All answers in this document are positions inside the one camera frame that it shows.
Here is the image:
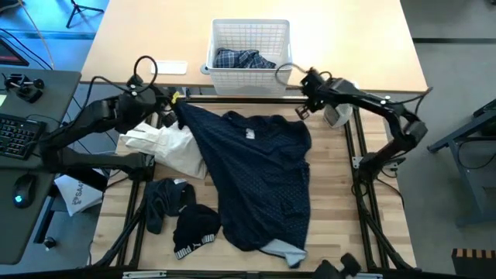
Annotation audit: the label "cream white garment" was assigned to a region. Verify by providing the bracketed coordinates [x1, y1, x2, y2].
[115, 122, 208, 181]

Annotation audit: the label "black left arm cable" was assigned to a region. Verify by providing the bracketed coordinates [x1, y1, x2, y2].
[133, 55, 159, 85]

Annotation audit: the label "tan wooden desk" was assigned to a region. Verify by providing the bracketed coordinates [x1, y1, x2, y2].
[80, 0, 429, 95]

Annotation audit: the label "blue plaid shirt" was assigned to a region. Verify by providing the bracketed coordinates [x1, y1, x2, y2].
[212, 47, 277, 70]

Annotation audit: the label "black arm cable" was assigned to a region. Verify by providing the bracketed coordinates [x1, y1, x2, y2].
[274, 61, 311, 89]
[133, 55, 159, 85]

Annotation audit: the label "dark plain fleece garment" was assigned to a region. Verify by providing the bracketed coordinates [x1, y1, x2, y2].
[143, 177, 198, 236]

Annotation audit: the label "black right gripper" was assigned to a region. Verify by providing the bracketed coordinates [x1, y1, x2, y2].
[294, 71, 331, 121]

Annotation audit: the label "dark grey desk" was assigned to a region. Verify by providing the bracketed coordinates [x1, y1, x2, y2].
[0, 65, 83, 267]

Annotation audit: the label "dark tablet red edge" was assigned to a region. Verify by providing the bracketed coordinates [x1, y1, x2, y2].
[0, 37, 31, 67]

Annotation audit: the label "white plastic laundry basket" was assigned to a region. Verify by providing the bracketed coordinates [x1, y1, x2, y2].
[206, 18, 294, 97]

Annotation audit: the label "black computer mouse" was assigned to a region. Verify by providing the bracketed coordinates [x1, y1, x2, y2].
[12, 173, 39, 210]

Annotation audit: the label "black box orange stripes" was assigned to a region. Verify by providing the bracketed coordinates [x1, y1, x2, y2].
[450, 247, 496, 279]

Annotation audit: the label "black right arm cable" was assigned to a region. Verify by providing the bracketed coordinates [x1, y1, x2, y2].
[274, 61, 311, 89]

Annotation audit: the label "flat white rectangular tray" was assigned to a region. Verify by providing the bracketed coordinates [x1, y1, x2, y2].
[150, 60, 189, 76]

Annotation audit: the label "black desk clamp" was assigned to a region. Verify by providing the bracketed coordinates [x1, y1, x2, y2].
[2, 72, 46, 105]

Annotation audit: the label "black metal table frame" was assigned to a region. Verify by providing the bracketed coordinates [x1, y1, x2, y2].
[91, 95, 419, 274]

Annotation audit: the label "black tripod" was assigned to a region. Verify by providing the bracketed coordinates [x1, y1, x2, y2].
[64, 0, 105, 29]

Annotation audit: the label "navy dotted garment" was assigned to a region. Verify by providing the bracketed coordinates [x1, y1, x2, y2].
[174, 101, 313, 270]

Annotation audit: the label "white spray bottle green trigger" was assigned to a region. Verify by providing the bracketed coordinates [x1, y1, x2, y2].
[322, 80, 360, 129]

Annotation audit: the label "black desk support bar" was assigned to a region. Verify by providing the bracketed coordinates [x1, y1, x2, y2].
[57, 166, 110, 194]

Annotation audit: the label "dark grey metal stand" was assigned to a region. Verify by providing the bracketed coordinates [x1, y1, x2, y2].
[427, 98, 496, 228]

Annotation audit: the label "backlit black keyboard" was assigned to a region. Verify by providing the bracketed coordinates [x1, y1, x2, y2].
[0, 113, 47, 161]

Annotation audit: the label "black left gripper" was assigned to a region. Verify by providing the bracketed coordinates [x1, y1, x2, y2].
[153, 91, 183, 129]

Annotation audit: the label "navy garment white lettered waistband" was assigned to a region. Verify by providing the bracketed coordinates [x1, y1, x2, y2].
[172, 203, 223, 260]

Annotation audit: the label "cream floor cable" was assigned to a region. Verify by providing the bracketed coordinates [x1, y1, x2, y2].
[17, 0, 56, 70]

